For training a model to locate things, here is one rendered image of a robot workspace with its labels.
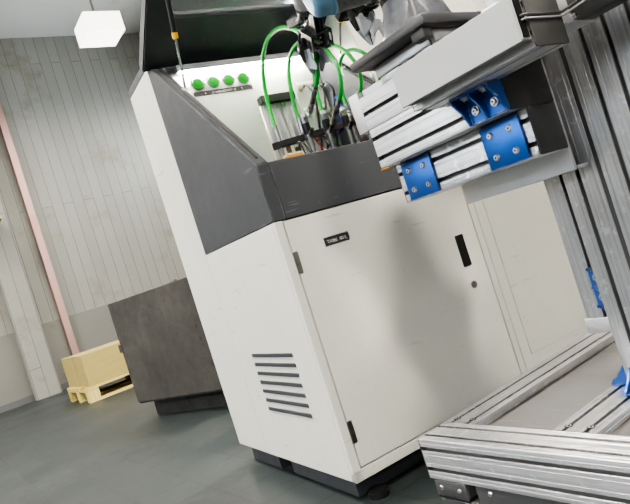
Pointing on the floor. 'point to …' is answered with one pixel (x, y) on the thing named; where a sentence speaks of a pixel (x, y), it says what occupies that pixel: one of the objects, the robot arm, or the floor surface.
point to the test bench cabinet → (303, 363)
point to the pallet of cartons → (96, 373)
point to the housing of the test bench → (198, 270)
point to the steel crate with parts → (167, 349)
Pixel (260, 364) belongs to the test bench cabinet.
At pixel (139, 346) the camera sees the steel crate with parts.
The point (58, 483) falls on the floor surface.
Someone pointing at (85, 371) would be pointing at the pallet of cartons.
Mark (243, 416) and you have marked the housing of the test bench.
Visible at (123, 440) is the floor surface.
